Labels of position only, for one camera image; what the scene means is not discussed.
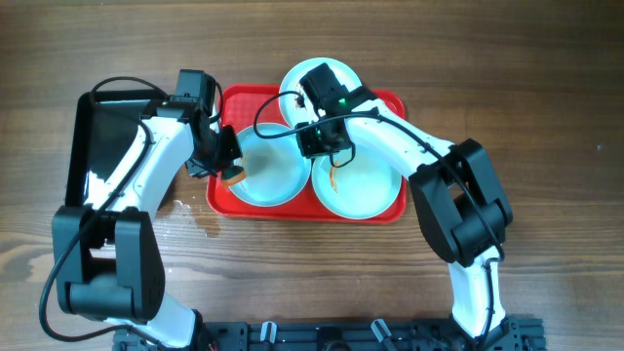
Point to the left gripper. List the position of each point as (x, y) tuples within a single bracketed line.
[(226, 149)]

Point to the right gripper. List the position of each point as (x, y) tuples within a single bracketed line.
[(318, 144)]

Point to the orange green scrub sponge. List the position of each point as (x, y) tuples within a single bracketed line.
[(232, 175)]

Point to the light blue top plate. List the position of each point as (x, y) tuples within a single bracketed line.
[(296, 107)]

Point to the light blue plate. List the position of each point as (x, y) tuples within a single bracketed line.
[(275, 170), (296, 107), (359, 188)]

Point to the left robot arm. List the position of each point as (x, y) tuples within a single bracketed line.
[(107, 264)]

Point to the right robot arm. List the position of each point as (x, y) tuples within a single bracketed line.
[(461, 207)]

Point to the red plastic serving tray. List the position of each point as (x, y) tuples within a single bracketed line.
[(241, 103)]

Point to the black rectangular tray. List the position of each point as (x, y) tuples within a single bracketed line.
[(111, 152)]

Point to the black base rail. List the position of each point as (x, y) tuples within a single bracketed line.
[(418, 335)]

